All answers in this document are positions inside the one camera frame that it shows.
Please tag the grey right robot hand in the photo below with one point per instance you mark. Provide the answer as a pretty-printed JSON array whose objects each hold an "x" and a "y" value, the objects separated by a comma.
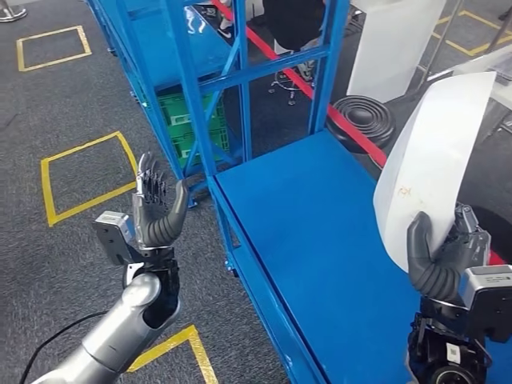
[{"x": 436, "y": 275}]

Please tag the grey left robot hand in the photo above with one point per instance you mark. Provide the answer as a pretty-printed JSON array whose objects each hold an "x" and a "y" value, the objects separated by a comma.
[{"x": 154, "y": 228}]

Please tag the white curved plastic part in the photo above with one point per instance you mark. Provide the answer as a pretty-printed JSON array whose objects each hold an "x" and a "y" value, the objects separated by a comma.
[{"x": 432, "y": 159}]

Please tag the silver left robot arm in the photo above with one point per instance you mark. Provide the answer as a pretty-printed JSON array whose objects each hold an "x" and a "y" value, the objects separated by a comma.
[{"x": 120, "y": 328}]

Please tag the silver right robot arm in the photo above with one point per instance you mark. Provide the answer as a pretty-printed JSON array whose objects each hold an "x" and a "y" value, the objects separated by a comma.
[{"x": 444, "y": 355}]

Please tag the blue metal shelf rack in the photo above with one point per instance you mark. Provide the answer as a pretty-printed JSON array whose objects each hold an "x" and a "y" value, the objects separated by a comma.
[
  {"x": 168, "y": 53},
  {"x": 300, "y": 238}
]

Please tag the green folding plastic crate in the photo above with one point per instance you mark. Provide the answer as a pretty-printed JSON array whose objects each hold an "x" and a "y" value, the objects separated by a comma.
[{"x": 180, "y": 116}]

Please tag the yellow floor tape square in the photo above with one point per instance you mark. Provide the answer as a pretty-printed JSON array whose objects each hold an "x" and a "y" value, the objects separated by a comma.
[
  {"x": 47, "y": 191},
  {"x": 470, "y": 53},
  {"x": 200, "y": 350}
]

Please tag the red barrier tape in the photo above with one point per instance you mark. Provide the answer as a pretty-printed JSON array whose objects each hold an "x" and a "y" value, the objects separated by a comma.
[{"x": 352, "y": 132}]

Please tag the black swivel stool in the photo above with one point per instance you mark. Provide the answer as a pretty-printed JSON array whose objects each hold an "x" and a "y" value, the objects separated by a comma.
[{"x": 280, "y": 82}]

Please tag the white table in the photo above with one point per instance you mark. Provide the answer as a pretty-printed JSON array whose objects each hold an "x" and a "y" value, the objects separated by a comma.
[{"x": 479, "y": 61}]

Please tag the white cabinet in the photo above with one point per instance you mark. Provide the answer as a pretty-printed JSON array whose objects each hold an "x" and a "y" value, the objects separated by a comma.
[{"x": 392, "y": 48}]

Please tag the person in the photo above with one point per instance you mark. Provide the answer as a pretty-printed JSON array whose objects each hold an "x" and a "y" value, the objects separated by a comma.
[{"x": 291, "y": 21}]

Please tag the silver stand base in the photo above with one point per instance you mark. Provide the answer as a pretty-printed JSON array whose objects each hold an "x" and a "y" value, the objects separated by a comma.
[{"x": 12, "y": 11}]

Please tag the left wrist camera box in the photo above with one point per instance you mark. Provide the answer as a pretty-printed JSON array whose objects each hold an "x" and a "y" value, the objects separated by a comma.
[{"x": 112, "y": 238}]

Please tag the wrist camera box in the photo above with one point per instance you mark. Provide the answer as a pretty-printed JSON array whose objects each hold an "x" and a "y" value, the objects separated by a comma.
[
  {"x": 112, "y": 238},
  {"x": 488, "y": 302}
]

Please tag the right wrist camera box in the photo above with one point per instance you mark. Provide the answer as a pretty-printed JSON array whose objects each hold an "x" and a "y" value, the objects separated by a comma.
[{"x": 488, "y": 302}]

